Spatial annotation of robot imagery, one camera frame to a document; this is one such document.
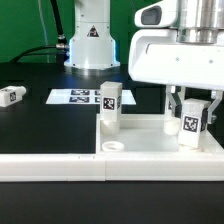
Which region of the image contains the black cable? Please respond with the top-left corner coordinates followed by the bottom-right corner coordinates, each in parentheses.
top-left (9, 0), bottom-right (71, 64)

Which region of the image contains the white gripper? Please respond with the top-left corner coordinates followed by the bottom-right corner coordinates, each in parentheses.
top-left (128, 29), bottom-right (224, 124)

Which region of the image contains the white L-shaped fence wall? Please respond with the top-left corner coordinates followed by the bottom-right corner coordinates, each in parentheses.
top-left (0, 153), bottom-right (224, 182)

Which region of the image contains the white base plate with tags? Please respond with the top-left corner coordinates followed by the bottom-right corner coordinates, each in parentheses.
top-left (45, 88), bottom-right (137, 106)

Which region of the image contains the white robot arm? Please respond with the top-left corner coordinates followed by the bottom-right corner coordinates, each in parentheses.
top-left (65, 0), bottom-right (224, 123)

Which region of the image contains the white square tabletop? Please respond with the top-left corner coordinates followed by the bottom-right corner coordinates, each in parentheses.
top-left (96, 114), bottom-right (224, 156)

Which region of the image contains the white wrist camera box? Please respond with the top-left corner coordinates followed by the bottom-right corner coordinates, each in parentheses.
top-left (134, 0), bottom-right (178, 28)

